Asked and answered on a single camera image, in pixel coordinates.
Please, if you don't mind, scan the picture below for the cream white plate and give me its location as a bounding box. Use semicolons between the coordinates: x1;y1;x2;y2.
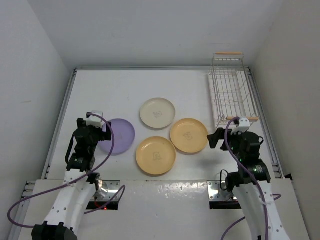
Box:
139;97;176;129

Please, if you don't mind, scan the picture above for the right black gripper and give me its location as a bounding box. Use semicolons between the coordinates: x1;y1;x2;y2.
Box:
207;127;244;161

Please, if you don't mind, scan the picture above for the purple plate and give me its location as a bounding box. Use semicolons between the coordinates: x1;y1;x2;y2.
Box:
109;118;136;156

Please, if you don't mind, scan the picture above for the yellow plate front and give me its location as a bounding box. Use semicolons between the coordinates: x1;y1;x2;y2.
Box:
135;136;177;176

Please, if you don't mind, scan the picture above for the yellow plate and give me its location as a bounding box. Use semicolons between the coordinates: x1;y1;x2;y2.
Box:
135;136;177;176
170;118;208;154

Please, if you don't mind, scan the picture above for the metal base plate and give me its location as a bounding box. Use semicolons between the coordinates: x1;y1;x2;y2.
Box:
207;180;238;202
94;180;121;202

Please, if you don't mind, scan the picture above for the wire dish rack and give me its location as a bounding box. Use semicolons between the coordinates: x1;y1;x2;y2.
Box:
208;51;259;128

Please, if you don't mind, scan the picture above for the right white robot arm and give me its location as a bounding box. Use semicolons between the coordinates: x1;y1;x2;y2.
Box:
207;128;289;240

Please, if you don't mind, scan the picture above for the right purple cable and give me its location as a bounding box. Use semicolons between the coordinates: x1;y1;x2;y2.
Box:
219;117;282;240

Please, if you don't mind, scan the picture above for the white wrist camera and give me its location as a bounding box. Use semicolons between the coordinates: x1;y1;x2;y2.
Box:
231;116;251;135
85;110;103;129

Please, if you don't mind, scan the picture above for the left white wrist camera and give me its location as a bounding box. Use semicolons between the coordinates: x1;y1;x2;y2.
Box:
85;110;103;129

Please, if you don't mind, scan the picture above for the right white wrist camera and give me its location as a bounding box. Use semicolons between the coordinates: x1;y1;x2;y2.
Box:
231;116;251;135

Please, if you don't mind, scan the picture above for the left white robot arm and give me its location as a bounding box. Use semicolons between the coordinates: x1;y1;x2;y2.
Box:
31;112;112;240

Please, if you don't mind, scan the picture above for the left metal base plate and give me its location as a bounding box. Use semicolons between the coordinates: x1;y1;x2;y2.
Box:
94;180;121;202

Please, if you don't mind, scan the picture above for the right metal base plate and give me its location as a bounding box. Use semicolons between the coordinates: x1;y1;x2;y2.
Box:
207;180;238;202

